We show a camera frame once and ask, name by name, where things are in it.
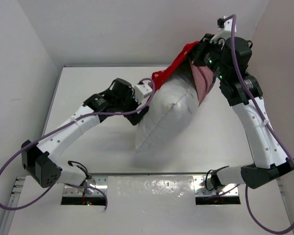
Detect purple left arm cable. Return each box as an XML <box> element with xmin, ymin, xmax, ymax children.
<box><xmin>0</xmin><ymin>78</ymin><xmax>155</xmax><ymax>211</ymax></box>

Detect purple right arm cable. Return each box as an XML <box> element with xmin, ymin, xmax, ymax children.
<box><xmin>229</xmin><ymin>14</ymin><xmax>294</xmax><ymax>235</ymax></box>

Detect red pink patterned pillowcase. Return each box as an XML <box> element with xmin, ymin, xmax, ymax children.
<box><xmin>151</xmin><ymin>41</ymin><xmax>216</xmax><ymax>104</ymax></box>

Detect aluminium frame rail left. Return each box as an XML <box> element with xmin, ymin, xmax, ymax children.
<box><xmin>0</xmin><ymin>177</ymin><xmax>25</xmax><ymax>235</ymax></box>

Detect white pillow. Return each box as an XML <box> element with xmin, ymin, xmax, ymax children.
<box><xmin>135</xmin><ymin>73</ymin><xmax>199</xmax><ymax>153</ymax></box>

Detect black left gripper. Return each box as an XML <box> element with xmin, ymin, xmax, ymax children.
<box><xmin>115</xmin><ymin>87</ymin><xmax>149</xmax><ymax>125</ymax></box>

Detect aluminium frame rail right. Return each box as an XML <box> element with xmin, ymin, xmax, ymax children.
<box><xmin>227</xmin><ymin>65</ymin><xmax>250</xmax><ymax>118</ymax></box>

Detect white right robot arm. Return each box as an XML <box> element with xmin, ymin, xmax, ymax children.
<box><xmin>189</xmin><ymin>34</ymin><xmax>294</xmax><ymax>189</ymax></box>

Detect white front cover board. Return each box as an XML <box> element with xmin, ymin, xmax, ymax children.
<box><xmin>9</xmin><ymin>176</ymin><xmax>290</xmax><ymax>235</ymax></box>

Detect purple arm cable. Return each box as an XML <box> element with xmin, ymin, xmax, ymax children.
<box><xmin>0</xmin><ymin>78</ymin><xmax>155</xmax><ymax>211</ymax></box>
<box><xmin>229</xmin><ymin>14</ymin><xmax>294</xmax><ymax>235</ymax></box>

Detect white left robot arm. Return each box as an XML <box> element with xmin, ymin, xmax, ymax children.
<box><xmin>22</xmin><ymin>78</ymin><xmax>154</xmax><ymax>188</ymax></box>

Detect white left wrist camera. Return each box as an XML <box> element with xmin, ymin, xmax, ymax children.
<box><xmin>134</xmin><ymin>84</ymin><xmax>153</xmax><ymax>102</ymax></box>

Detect aluminium frame rail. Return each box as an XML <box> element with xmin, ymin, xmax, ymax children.
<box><xmin>227</xmin><ymin>65</ymin><xmax>250</xmax><ymax>118</ymax></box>
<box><xmin>0</xmin><ymin>177</ymin><xmax>25</xmax><ymax>235</ymax></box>

